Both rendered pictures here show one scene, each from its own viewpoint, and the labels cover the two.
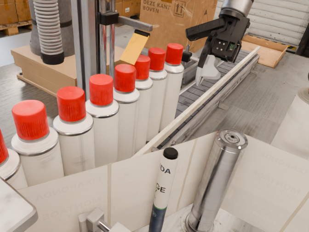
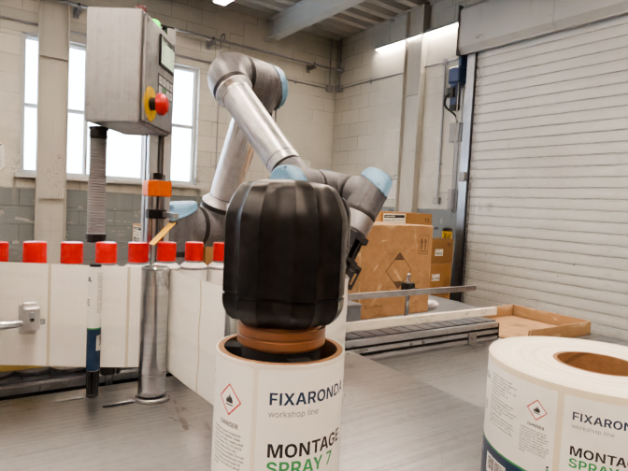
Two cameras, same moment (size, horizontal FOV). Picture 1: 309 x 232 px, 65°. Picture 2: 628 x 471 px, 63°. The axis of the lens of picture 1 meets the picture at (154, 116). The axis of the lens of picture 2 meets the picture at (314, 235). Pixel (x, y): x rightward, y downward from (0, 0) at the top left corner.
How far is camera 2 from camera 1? 68 cm
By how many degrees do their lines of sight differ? 40
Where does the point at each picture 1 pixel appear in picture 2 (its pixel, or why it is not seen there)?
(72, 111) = (65, 253)
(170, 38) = not seen: hidden behind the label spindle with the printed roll
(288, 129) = not seen: hidden behind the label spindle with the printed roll
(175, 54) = (218, 249)
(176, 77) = (219, 274)
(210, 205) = (142, 347)
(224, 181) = (146, 309)
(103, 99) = (101, 257)
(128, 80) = (135, 250)
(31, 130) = (28, 255)
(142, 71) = (163, 252)
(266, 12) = not seen: outside the picture
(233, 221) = (192, 404)
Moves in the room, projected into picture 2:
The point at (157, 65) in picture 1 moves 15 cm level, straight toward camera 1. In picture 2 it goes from (190, 255) to (126, 261)
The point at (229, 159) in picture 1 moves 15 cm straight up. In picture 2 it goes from (144, 280) to (148, 170)
